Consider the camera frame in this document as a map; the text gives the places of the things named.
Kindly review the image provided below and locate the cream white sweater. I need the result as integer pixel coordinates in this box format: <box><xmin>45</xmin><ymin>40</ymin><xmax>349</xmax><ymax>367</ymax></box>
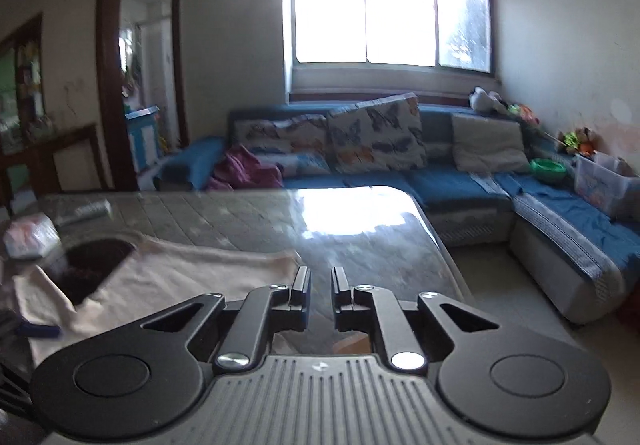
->
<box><xmin>14</xmin><ymin>238</ymin><xmax>302</xmax><ymax>365</ymax></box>

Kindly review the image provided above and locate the grey quilted star tablecloth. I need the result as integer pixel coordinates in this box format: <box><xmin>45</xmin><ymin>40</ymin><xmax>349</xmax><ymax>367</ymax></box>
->
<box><xmin>1</xmin><ymin>186</ymin><xmax>470</xmax><ymax>354</ymax></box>

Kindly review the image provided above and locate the white tissue pack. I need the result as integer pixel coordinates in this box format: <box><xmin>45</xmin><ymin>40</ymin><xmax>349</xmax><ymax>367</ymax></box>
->
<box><xmin>3</xmin><ymin>213</ymin><xmax>61</xmax><ymax>260</ymax></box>

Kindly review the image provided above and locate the pink cloth on sofa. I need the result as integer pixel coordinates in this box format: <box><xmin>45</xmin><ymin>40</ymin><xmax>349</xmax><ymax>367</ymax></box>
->
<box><xmin>205</xmin><ymin>145</ymin><xmax>283</xmax><ymax>191</ymax></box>

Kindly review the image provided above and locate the grey remote control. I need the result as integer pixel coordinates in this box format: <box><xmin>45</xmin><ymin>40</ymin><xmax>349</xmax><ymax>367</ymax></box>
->
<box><xmin>53</xmin><ymin>199</ymin><xmax>112</xmax><ymax>227</ymax></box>

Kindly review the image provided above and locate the butterfly cushion left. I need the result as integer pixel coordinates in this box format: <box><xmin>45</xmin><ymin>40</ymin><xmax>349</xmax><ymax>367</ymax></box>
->
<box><xmin>234</xmin><ymin>115</ymin><xmax>331</xmax><ymax>178</ymax></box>

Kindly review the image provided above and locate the butterfly cushion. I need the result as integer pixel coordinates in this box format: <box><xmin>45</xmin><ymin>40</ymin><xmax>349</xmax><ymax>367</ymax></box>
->
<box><xmin>234</xmin><ymin>115</ymin><xmax>331</xmax><ymax>178</ymax></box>
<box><xmin>328</xmin><ymin>93</ymin><xmax>428</xmax><ymax>174</ymax></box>

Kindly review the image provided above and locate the dark wooden cabinet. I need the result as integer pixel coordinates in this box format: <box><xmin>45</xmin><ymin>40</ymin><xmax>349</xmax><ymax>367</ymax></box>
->
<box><xmin>1</xmin><ymin>13</ymin><xmax>108</xmax><ymax>217</ymax></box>

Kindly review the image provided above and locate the butterfly cushion right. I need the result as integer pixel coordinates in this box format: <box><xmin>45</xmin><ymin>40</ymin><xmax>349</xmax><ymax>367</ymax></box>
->
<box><xmin>328</xmin><ymin>93</ymin><xmax>428</xmax><ymax>174</ymax></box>

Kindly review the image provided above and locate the blue corner sofa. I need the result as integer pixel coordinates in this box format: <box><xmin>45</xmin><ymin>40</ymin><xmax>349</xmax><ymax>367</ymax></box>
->
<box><xmin>154</xmin><ymin>103</ymin><xmax>639</xmax><ymax>325</ymax></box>

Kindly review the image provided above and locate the grey plain cushion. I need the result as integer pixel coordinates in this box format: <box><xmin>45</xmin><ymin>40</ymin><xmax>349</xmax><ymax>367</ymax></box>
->
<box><xmin>451</xmin><ymin>115</ymin><xmax>529</xmax><ymax>174</ymax></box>

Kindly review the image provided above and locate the blue white small cabinet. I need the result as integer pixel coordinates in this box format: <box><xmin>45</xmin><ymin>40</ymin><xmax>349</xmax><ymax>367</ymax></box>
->
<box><xmin>125</xmin><ymin>105</ymin><xmax>160</xmax><ymax>173</ymax></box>

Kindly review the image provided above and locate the green bowl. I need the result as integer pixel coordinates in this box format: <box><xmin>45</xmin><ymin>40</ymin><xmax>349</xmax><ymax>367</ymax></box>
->
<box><xmin>529</xmin><ymin>158</ymin><xmax>567</xmax><ymax>184</ymax></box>

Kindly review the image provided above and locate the white plush toy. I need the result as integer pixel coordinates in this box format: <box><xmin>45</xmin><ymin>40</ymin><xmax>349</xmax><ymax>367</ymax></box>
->
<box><xmin>469</xmin><ymin>87</ymin><xmax>508</xmax><ymax>115</ymax></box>

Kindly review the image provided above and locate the clear plastic storage box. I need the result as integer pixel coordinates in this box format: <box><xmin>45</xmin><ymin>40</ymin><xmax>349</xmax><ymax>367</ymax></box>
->
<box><xmin>574</xmin><ymin>152</ymin><xmax>640</xmax><ymax>221</ymax></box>

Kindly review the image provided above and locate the green plush toy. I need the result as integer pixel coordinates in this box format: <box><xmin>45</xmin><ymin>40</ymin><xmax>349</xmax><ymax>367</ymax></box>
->
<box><xmin>555</xmin><ymin>128</ymin><xmax>597</xmax><ymax>158</ymax></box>

